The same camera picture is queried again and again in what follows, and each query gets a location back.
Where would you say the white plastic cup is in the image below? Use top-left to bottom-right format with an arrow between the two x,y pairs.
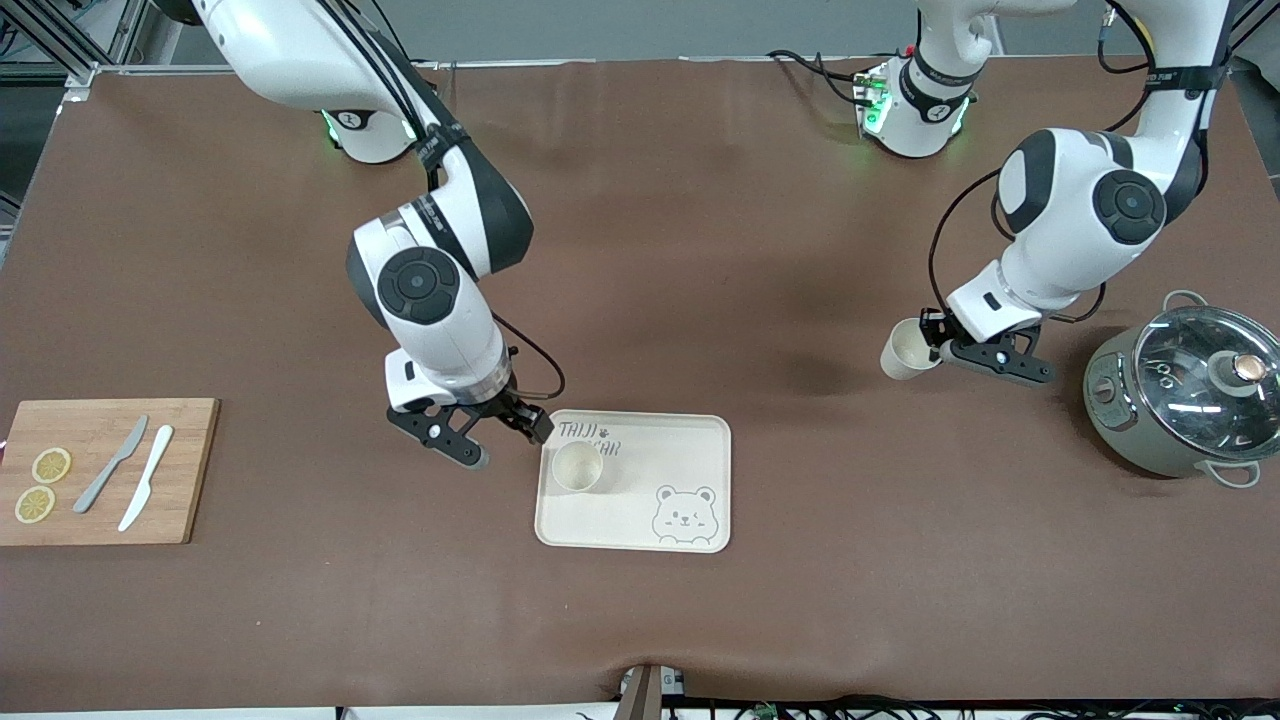
551,440 -> 605,493
880,317 -> 944,382

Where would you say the grey-green electric cooking pot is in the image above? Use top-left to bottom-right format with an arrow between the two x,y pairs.
1083,290 -> 1280,489

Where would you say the cream tray with bear print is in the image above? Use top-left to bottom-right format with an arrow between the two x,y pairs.
534,409 -> 732,554

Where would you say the glass pot lid with knob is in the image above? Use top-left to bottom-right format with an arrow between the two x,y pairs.
1133,306 -> 1280,463

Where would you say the brown table mat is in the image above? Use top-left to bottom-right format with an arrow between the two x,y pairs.
0,55 -> 1280,713

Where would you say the wooden cutting board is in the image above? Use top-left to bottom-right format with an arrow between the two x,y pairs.
0,398 -> 221,547

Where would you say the white plastic knife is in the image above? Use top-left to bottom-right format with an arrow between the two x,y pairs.
118,425 -> 175,533

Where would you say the grey plastic knife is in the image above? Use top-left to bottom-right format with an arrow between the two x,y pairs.
73,415 -> 149,515

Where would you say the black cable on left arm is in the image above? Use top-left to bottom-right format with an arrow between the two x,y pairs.
928,0 -> 1216,326

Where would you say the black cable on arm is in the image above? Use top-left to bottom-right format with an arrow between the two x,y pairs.
315,0 -> 567,403
928,0 -> 1216,326

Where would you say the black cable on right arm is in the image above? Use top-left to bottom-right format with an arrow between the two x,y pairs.
315,0 -> 567,403

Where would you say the aluminium frame profile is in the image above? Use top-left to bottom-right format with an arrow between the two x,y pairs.
1225,0 -> 1280,73
0,0 -> 153,101

